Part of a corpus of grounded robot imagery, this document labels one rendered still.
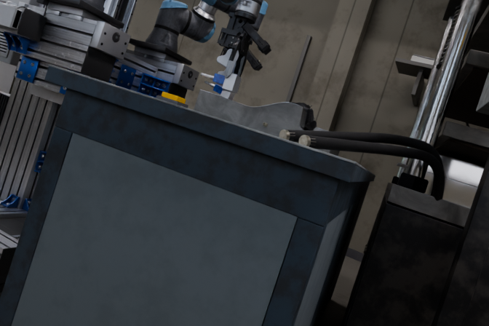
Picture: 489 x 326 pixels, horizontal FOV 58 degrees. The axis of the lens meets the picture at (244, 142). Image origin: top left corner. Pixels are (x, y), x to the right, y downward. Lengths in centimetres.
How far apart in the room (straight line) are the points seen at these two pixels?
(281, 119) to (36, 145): 100
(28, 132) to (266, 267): 135
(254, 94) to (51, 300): 390
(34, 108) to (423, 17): 361
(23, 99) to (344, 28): 321
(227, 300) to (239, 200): 19
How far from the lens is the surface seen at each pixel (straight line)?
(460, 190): 197
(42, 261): 109
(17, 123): 202
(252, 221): 84
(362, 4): 453
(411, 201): 148
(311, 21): 477
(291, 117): 145
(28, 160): 197
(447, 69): 158
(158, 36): 203
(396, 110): 437
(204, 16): 209
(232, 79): 139
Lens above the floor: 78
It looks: 1 degrees down
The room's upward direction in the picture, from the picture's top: 18 degrees clockwise
